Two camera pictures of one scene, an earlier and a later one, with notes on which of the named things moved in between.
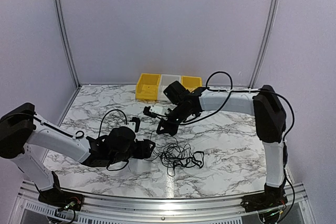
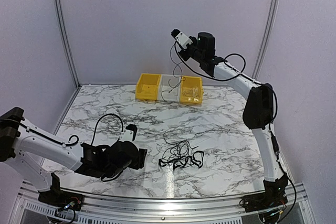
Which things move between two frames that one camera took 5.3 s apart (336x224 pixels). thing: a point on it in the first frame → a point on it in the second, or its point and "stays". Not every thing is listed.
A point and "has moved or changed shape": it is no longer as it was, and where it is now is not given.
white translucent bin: [165, 80] stays
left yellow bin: [147, 87] stays
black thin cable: [173, 155] has moved or changed shape
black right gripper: [171, 130] → [185, 57]
